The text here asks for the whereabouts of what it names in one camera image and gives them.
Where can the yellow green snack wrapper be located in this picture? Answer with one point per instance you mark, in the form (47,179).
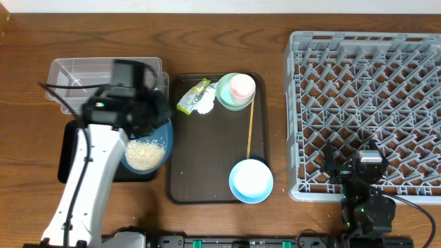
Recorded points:
(190,99)

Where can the wooden chopstick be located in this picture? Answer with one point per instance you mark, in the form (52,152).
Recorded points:
(251,120)

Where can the white tissue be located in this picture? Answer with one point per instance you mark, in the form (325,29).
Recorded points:
(206,102)

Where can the pink cup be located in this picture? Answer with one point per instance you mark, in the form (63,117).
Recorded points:
(242,88)

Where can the mint green bowl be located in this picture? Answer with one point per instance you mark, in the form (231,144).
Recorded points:
(223,93)

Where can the pile of rice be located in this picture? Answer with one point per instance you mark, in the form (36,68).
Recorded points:
(144,155)

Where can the dark blue plate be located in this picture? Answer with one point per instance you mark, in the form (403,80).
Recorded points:
(163,136)

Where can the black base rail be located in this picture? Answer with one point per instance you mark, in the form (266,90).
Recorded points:
(284,242)

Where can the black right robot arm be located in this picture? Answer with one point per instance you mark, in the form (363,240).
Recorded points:
(367,213)

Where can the black rectangular tray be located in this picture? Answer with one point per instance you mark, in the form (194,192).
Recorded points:
(122,175)

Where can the grey plastic dishwasher rack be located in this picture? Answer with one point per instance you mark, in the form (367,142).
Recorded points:
(353,88)

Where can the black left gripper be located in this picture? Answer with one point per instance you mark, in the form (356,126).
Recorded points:
(166,109)

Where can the clear plastic bin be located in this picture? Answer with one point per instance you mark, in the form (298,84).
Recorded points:
(79,77)

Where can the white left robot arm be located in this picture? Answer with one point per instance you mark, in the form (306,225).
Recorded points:
(79,217)

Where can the brown serving tray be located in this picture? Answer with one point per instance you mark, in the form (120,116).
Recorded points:
(207,146)

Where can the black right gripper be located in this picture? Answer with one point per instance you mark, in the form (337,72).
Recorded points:
(329,161)

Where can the light blue bowl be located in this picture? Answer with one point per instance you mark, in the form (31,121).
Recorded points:
(251,181)

